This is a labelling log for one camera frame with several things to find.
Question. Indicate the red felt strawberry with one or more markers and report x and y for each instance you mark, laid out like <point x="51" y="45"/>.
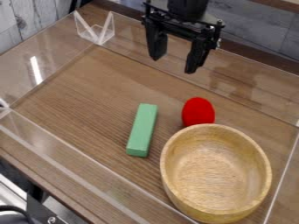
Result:
<point x="198" y="112"/>

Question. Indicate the clear acrylic enclosure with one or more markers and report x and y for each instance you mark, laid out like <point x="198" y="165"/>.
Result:
<point x="72" y="83"/>

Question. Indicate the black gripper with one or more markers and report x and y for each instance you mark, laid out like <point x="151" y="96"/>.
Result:
<point x="185" y="19"/>

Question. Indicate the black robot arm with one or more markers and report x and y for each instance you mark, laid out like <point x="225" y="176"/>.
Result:
<point x="185" y="19"/>

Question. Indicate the black metal table frame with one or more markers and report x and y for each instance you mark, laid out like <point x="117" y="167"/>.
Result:
<point x="28" y="204"/>

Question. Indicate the green rectangular block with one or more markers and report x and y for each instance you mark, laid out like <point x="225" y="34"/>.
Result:
<point x="142" y="131"/>

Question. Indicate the wooden bowl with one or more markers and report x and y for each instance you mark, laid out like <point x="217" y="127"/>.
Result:
<point x="217" y="173"/>

